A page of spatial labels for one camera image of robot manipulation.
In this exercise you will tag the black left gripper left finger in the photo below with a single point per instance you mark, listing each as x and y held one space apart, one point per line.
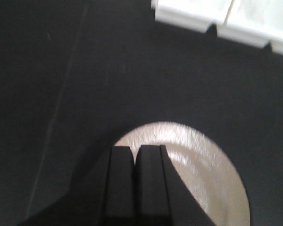
103 197

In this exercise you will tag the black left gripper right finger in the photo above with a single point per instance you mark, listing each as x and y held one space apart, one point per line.
162 198

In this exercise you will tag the tan plate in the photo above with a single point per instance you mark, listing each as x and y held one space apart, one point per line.
201 164

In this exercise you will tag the white bin middle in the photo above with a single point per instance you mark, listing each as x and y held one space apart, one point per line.
253 22

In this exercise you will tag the white bin left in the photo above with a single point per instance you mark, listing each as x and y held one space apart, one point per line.
196 15

